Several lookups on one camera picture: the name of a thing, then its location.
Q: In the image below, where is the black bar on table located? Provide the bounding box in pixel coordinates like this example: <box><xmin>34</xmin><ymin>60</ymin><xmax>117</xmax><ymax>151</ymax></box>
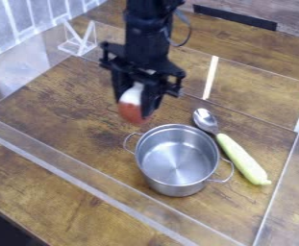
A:
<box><xmin>192</xmin><ymin>4</ymin><xmax>278</xmax><ymax>31</ymax></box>

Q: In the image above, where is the red white plush mushroom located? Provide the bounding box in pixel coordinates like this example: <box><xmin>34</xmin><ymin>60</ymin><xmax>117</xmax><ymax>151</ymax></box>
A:
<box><xmin>117</xmin><ymin>82</ymin><xmax>149</xmax><ymax>125</ymax></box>

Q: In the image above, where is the clear acrylic front barrier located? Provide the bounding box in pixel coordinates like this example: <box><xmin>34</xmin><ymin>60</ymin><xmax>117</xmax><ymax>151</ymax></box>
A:
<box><xmin>0</xmin><ymin>121</ymin><xmax>244</xmax><ymax>246</ymax></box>

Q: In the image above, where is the clear acrylic triangle bracket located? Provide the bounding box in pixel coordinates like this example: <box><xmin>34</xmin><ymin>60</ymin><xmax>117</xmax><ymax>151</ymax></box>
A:
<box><xmin>57</xmin><ymin>21</ymin><xmax>97</xmax><ymax>57</ymax></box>

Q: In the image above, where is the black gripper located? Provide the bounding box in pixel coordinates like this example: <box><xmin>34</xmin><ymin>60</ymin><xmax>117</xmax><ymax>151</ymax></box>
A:
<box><xmin>100</xmin><ymin>15</ymin><xmax>185</xmax><ymax>119</ymax></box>

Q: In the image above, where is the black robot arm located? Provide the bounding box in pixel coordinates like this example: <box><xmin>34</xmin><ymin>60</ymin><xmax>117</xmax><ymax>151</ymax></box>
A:
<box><xmin>100</xmin><ymin>0</ymin><xmax>185</xmax><ymax>119</ymax></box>

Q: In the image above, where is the spoon with yellow handle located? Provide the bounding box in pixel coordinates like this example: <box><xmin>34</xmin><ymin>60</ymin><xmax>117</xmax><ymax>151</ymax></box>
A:
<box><xmin>192</xmin><ymin>109</ymin><xmax>272</xmax><ymax>185</ymax></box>

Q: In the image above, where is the black cable loop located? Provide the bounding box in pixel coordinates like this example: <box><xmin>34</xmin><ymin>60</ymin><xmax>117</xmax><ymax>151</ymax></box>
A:
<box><xmin>165</xmin><ymin>8</ymin><xmax>193</xmax><ymax>48</ymax></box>

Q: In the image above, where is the silver metal pot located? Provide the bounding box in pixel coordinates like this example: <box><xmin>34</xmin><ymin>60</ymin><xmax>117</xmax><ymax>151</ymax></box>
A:
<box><xmin>123</xmin><ymin>124</ymin><xmax>233</xmax><ymax>197</ymax></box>

